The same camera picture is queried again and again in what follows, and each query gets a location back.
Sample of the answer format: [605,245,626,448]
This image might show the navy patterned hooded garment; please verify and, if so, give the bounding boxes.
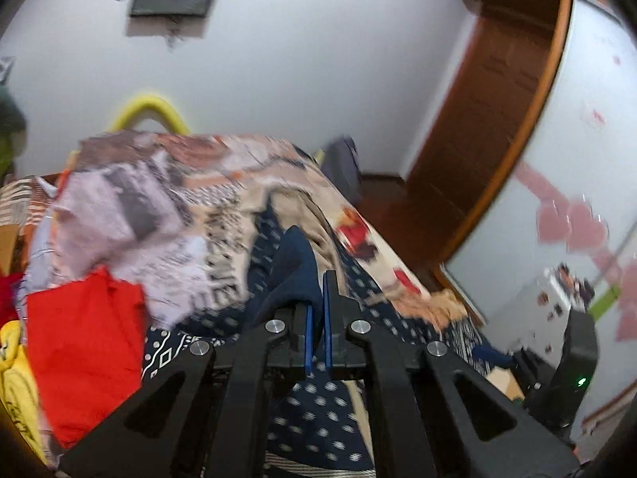
[141,189,492,477]

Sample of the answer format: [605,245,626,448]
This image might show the white hard suitcase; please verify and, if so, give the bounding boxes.
[482,263,595,367]

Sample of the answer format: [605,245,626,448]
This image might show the purple grey backpack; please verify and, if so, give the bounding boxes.
[320,136,361,204]

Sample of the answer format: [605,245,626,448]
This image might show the printed patchwork bed sheet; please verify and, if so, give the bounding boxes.
[16,131,465,331]

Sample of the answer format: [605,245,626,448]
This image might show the white sliding wardrobe door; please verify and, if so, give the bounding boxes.
[443,0,636,436]

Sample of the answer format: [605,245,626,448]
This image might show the red folded garment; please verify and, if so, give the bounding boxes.
[27,266,146,450]

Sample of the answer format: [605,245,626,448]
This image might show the yellow curved bed headboard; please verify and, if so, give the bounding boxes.
[108,93,191,136]

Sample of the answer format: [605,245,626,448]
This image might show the brown wooden door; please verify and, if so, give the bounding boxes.
[407,10,553,214]

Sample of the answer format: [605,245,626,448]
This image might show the yellow garment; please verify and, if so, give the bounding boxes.
[0,321,49,465]

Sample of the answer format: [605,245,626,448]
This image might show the grey green pillow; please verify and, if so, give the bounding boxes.
[0,84,27,140]

